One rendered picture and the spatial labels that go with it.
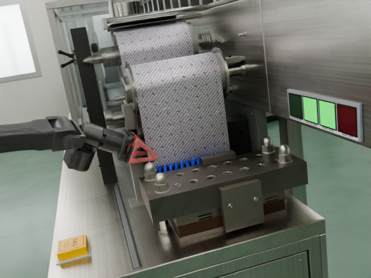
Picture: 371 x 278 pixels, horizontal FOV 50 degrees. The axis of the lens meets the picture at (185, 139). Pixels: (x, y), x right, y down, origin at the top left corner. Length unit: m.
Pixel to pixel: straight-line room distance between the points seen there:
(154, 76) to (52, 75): 5.60
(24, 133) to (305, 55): 0.63
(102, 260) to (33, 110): 5.81
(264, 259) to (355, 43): 0.53
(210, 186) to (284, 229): 0.21
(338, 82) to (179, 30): 0.67
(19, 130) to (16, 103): 5.77
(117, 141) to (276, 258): 0.49
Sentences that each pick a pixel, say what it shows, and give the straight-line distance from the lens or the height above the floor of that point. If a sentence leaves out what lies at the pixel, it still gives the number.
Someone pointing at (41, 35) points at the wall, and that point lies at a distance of 6.61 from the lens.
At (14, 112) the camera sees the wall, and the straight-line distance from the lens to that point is 6.74.
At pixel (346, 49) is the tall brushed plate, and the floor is 1.31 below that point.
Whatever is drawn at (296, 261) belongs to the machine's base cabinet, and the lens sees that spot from 1.04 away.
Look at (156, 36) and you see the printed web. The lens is 1.30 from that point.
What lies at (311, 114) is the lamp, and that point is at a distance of 0.87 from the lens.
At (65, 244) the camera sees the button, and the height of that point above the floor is 0.92.
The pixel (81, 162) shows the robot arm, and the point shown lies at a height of 1.10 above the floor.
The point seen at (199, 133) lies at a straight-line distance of 1.10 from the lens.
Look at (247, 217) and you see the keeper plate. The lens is 0.97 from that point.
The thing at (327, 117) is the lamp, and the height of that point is 1.18.
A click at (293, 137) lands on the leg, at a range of 1.37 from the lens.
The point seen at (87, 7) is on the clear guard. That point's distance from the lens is 2.07.
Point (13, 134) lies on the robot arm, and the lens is 0.94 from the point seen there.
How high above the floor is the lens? 1.39
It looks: 15 degrees down
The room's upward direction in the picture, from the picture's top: 9 degrees counter-clockwise
